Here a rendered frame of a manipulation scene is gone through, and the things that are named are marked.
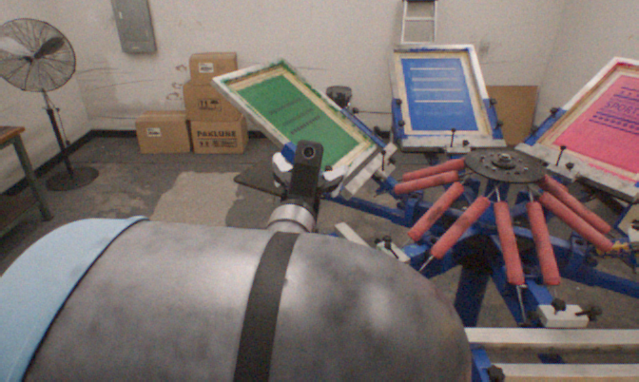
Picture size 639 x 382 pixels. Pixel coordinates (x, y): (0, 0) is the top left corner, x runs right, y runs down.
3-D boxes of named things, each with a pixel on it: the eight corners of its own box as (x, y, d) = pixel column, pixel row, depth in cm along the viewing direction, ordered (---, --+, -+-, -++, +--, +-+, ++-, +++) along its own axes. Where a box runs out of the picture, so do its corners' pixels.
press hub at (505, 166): (500, 403, 198) (585, 179, 135) (425, 402, 198) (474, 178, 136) (473, 338, 232) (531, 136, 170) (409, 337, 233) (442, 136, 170)
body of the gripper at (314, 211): (282, 202, 74) (268, 241, 64) (287, 164, 70) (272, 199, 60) (320, 209, 74) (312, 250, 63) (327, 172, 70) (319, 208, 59)
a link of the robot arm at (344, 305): (565, 232, 15) (403, 286, 60) (289, 210, 16) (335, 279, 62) (609, 620, 11) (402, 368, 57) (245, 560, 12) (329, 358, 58)
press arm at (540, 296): (570, 339, 118) (575, 328, 116) (551, 339, 118) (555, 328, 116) (541, 296, 133) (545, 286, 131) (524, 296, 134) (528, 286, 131)
